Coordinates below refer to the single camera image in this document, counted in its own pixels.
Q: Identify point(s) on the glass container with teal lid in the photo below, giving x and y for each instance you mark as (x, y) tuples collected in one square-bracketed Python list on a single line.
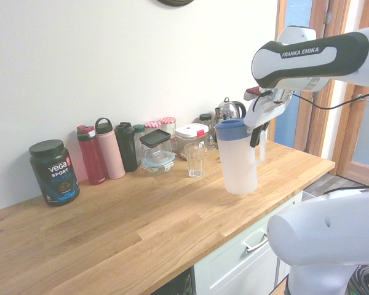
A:
[(158, 163)]

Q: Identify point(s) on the small brown food piece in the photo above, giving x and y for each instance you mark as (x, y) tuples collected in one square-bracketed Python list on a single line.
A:
[(182, 155)]

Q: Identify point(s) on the wooden door with glass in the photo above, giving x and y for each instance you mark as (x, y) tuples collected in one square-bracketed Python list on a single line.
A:
[(313, 129)]

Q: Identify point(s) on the black wall clock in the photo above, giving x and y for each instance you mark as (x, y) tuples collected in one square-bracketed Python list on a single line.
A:
[(175, 2)]

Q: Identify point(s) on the translucent pitcher with blue lid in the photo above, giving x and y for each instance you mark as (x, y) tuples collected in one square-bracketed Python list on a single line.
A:
[(238, 166)]

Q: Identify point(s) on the container with white red-clip lid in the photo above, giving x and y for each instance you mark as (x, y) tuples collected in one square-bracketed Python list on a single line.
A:
[(189, 131)]

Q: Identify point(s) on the clear glass mug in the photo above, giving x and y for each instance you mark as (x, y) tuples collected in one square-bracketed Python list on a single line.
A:
[(211, 142)]

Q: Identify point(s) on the pink water bottle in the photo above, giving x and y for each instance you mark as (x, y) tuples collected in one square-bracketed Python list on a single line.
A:
[(110, 153)]

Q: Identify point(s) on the chrome electric kettle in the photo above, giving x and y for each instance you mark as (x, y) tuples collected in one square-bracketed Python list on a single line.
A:
[(232, 110)]

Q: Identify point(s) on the black shaker bottle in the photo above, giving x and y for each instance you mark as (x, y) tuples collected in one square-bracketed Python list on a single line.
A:
[(126, 147)]

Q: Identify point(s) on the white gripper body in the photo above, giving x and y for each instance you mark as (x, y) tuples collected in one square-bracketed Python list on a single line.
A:
[(266, 109)]

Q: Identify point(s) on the glass jar with black lid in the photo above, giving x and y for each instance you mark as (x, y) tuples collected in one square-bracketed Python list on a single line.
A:
[(205, 117)]

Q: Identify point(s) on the black dishwasher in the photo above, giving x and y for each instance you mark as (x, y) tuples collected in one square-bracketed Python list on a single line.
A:
[(184, 284)]

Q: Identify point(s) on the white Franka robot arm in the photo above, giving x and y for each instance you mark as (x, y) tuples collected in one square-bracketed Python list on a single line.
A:
[(310, 58)]

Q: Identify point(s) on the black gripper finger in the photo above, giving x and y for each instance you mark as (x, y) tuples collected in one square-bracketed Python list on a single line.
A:
[(254, 137), (264, 127)]

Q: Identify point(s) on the white cabinet drawer front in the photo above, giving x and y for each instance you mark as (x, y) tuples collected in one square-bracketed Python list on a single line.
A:
[(233, 270)]

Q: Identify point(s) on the red water bottle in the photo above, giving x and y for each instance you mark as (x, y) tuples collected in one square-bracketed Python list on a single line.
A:
[(92, 159)]

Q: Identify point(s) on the black Vega protein tub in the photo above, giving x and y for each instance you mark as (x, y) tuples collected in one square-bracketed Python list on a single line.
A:
[(53, 175)]

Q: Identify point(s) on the clear drinking glass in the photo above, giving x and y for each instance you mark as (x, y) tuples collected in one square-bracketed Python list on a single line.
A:
[(196, 163)]

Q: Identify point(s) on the jar with dark green lid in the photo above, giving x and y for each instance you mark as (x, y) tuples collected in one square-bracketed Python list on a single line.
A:
[(139, 129)]

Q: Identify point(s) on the clear container with black lid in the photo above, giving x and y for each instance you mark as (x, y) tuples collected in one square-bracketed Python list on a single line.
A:
[(155, 138)]

